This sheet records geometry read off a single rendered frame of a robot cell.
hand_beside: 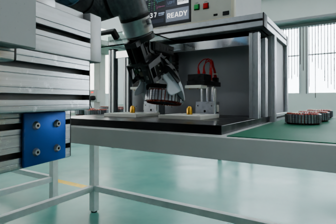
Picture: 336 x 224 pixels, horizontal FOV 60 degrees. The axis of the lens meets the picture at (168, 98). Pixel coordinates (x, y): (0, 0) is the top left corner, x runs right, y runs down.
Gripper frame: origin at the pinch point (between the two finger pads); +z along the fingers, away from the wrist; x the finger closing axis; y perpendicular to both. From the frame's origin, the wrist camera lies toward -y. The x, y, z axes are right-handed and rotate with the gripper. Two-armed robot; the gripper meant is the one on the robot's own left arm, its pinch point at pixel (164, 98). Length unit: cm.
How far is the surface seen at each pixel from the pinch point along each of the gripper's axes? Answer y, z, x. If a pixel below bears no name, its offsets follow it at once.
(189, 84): -19.3, 5.3, -2.3
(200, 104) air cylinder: -22.3, 15.3, -1.7
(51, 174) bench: -39, 94, -163
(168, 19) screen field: -40.0, -13.7, -16.3
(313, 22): -376, 95, 4
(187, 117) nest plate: -3.7, 8.6, 3.3
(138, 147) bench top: 15.9, 5.5, -1.1
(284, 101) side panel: -57, 34, 21
